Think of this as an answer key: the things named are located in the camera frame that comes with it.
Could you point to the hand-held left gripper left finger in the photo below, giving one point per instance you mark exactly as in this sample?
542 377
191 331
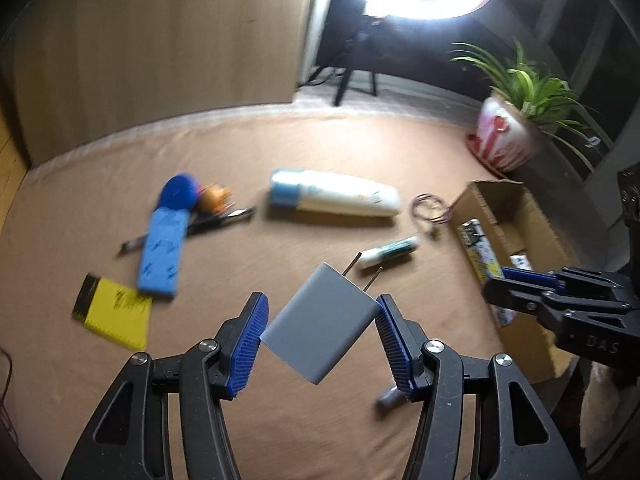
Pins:
247 340

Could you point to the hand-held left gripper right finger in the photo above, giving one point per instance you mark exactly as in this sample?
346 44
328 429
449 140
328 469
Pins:
395 345

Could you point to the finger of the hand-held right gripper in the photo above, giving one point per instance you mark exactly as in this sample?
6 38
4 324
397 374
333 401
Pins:
527 276
515 296

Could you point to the cardboard box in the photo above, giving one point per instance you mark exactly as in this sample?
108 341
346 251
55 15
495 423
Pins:
530 220

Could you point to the grey power adapter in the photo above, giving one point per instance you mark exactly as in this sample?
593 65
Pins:
320 320

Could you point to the white bottle with blue cap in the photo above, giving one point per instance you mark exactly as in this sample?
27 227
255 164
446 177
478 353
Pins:
335 194

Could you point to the blue round lid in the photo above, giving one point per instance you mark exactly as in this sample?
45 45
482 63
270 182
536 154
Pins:
177 192

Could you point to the small white packet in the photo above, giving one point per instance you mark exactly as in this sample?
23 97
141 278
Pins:
521 261

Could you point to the small grey cylinder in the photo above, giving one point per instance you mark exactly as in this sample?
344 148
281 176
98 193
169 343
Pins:
390 398

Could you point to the colourful patterned box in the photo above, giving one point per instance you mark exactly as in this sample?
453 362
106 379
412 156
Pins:
480 250

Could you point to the beige cloth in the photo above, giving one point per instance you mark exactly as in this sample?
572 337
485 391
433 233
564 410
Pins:
600 400

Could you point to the white and green glue stick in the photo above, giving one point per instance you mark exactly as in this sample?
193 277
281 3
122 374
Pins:
390 251

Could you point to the blue rectangular block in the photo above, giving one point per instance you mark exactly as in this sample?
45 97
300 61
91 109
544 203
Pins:
162 255

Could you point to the black pen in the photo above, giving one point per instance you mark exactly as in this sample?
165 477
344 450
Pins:
220 219

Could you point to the yellow notepad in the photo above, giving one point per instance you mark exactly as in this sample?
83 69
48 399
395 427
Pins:
117 312

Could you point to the small orange toy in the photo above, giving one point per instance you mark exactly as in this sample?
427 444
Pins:
215 199

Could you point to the potted spider plant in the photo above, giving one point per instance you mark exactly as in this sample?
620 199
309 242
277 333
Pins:
505 132

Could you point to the black tripod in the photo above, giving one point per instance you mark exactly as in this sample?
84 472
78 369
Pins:
346 80

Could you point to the wooden cabinet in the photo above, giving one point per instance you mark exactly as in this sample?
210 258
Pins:
150 60

